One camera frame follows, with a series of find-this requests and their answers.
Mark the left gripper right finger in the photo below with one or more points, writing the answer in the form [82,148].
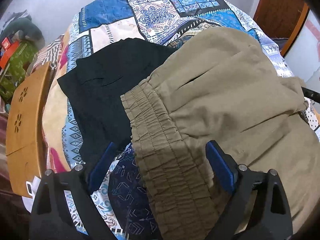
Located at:
[257,208]

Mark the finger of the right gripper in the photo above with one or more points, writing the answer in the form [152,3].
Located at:
[312,95]

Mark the khaki elastic-waist pants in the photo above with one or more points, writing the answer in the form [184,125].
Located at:
[219,86]

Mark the white sliding wardrobe door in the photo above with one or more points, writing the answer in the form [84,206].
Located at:
[303,56]

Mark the blue patchwork quilt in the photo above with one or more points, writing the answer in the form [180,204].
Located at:
[113,181]

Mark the floral orange blanket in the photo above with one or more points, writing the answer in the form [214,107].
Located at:
[54,115]

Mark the brown wooden door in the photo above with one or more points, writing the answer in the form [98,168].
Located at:
[282,19]

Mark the wooden carved folding table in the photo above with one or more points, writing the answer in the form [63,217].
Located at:
[24,141]

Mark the black folded pants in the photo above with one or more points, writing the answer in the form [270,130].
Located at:
[94,88]

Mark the green fabric storage bin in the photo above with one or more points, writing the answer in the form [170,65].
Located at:
[15,71]

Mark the orange red box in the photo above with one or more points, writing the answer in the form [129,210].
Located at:
[9,48]

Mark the grey neck pillow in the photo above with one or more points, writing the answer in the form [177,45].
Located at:
[26,31]

